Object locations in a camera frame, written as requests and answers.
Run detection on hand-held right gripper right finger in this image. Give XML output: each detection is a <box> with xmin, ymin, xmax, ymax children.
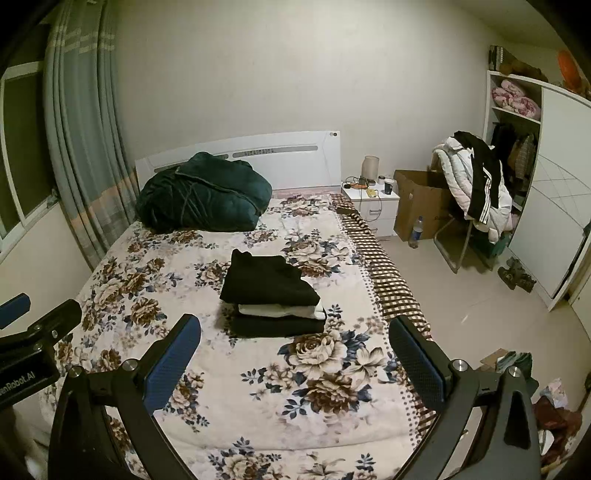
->
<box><xmin>389</xmin><ymin>315</ymin><xmax>542</xmax><ymax>480</ymax></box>

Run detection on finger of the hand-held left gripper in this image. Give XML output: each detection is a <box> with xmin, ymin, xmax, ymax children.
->
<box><xmin>0</xmin><ymin>299</ymin><xmax>83</xmax><ymax>355</ymax></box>
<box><xmin>0</xmin><ymin>293</ymin><xmax>32</xmax><ymax>329</ymax></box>

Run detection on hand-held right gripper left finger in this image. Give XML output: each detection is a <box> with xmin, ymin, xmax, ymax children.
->
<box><xmin>47</xmin><ymin>314</ymin><xmax>202</xmax><ymax>480</ymax></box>

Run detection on black garment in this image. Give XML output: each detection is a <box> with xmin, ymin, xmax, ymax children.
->
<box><xmin>229</xmin><ymin>308</ymin><xmax>328</xmax><ymax>339</ymax></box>
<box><xmin>220</xmin><ymin>249</ymin><xmax>321</xmax><ymax>306</ymax></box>

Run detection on hanging clothes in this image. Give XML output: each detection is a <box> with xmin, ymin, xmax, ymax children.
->
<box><xmin>490</xmin><ymin>121</ymin><xmax>539</xmax><ymax>188</ymax></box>

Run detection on floral bed sheet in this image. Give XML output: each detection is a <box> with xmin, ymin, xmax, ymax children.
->
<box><xmin>39</xmin><ymin>191</ymin><xmax>439</xmax><ymax>480</ymax></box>

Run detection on brown checkered bed sheet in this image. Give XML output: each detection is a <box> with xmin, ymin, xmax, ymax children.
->
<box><xmin>330</xmin><ymin>193</ymin><xmax>438</xmax><ymax>437</ymax></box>

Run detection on green cloth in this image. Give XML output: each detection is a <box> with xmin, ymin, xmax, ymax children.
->
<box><xmin>496</xmin><ymin>351</ymin><xmax>539</xmax><ymax>385</ymax></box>

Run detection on white folded garment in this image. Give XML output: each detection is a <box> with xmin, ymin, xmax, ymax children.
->
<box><xmin>238</xmin><ymin>302</ymin><xmax>327</xmax><ymax>320</ymax></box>

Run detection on folding chair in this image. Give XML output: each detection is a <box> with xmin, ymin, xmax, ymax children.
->
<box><xmin>433</xmin><ymin>216</ymin><xmax>492</xmax><ymax>274</ymax></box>

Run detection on dark slipper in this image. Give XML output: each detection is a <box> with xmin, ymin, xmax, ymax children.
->
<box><xmin>497</xmin><ymin>257</ymin><xmax>525</xmax><ymax>283</ymax></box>
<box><xmin>509</xmin><ymin>271</ymin><xmax>537</xmax><ymax>293</ymax></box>

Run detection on green storage bin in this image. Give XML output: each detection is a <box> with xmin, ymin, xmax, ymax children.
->
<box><xmin>479</xmin><ymin>227</ymin><xmax>514</xmax><ymax>269</ymax></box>

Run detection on white nightstand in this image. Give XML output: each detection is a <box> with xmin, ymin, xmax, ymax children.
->
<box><xmin>341</xmin><ymin>181</ymin><xmax>401</xmax><ymax>239</ymax></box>

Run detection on dark red cloth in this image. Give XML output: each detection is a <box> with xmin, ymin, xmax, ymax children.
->
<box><xmin>532</xmin><ymin>396</ymin><xmax>583</xmax><ymax>446</ymax></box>

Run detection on cardboard box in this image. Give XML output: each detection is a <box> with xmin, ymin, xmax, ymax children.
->
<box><xmin>393</xmin><ymin>169</ymin><xmax>457</xmax><ymax>242</ymax></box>

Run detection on window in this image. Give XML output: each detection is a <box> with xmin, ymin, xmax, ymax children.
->
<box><xmin>0</xmin><ymin>23</ymin><xmax>60</xmax><ymax>243</ymax></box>

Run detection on dark green quilt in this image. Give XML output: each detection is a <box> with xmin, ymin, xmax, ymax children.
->
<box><xmin>136</xmin><ymin>151</ymin><xmax>273</xmax><ymax>233</ymax></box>

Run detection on grey-green striped curtain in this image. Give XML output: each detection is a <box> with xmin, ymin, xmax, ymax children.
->
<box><xmin>43</xmin><ymin>0</ymin><xmax>140</xmax><ymax>271</ymax></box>

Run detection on chair with jackets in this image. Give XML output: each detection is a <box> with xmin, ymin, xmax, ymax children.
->
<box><xmin>431</xmin><ymin>137</ymin><xmax>514</xmax><ymax>244</ymax></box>

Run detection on black white-striped jacket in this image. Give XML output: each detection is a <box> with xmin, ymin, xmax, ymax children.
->
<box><xmin>453</xmin><ymin>130</ymin><xmax>511</xmax><ymax>223</ymax></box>

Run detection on white wardrobe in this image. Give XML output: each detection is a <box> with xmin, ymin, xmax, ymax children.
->
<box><xmin>481</xmin><ymin>69</ymin><xmax>591</xmax><ymax>312</ymax></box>

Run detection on white bed headboard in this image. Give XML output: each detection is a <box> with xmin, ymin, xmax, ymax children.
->
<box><xmin>134</xmin><ymin>130</ymin><xmax>343</xmax><ymax>195</ymax></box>

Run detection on pink floral quilt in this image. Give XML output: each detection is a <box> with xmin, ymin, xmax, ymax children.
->
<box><xmin>491</xmin><ymin>79</ymin><xmax>542</xmax><ymax>119</ymax></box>

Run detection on brown plush toy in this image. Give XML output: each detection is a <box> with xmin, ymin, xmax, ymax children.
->
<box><xmin>501</xmin><ymin>58</ymin><xmax>550</xmax><ymax>84</ymax></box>

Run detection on orange round object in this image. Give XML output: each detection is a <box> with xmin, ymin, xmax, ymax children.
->
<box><xmin>557</xmin><ymin>49</ymin><xmax>585</xmax><ymax>89</ymax></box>

